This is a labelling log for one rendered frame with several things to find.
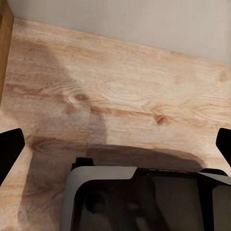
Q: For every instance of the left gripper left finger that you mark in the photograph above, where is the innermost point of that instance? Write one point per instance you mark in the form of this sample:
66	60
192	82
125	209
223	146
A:
12	143

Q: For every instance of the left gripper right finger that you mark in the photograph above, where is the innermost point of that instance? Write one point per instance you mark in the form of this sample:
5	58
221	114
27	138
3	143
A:
223	143

